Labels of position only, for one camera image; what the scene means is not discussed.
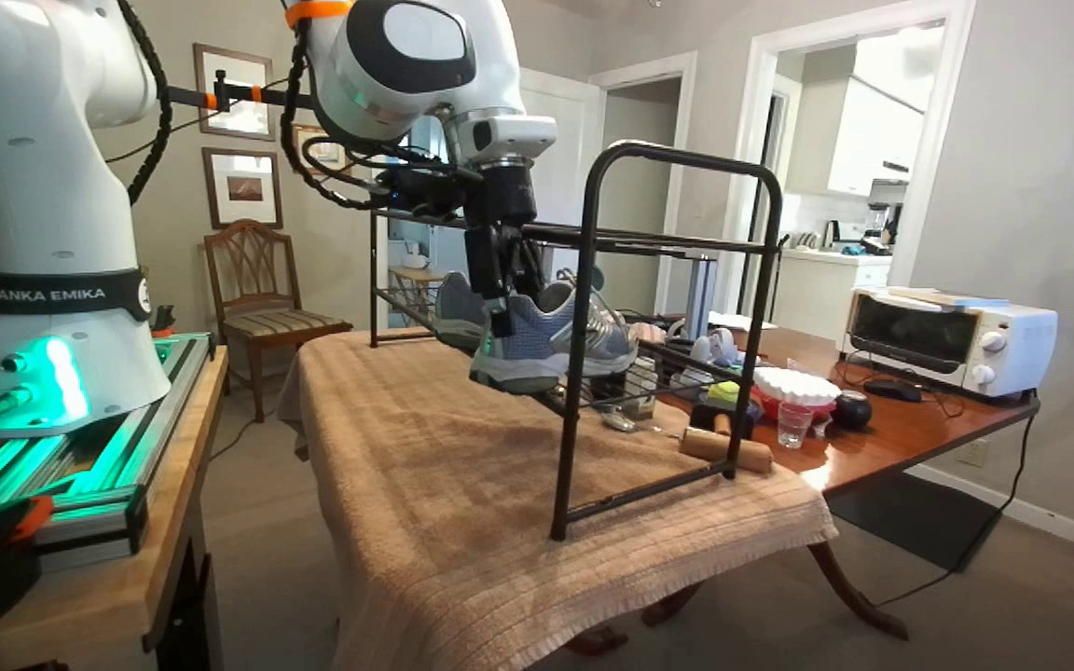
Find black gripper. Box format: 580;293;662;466
458;164;556;344

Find grey blue running sneaker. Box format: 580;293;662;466
428;272;491;358
468;275;641;396

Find black metal shoe rack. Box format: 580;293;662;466
365;137;792;544

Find glass jar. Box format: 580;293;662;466
621;355;664;431

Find tan woven tablecloth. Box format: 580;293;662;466
276;328;845;671

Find white panel door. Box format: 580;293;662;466
514;67;611;313

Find wooden chair striped cushion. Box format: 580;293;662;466
201;220;357;425

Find wooden roller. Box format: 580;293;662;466
678;425;776;478

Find dark framed picture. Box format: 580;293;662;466
201;144;288;232

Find white bowl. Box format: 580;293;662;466
753;364;845;413

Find clear glass cup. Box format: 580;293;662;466
772;399;820;456

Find white kitchen counter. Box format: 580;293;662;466
770;242;895;344

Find large light framed picture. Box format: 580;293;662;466
194;40;276;143

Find white toaster oven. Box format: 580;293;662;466
840;287;1060;403

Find dark wooden dining table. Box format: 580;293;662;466
560;323;1045;655

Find wooden workbench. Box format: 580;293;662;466
0;348;230;671

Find black camera stand orange clips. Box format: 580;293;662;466
162;67;317;124

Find black corrugated cable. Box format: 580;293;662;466
114;0;491;216

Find white wall cabinet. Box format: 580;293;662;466
823;67;928;201

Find aluminium base frame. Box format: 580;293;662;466
0;333;212;555

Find black power cord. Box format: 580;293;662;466
905;396;1040;611

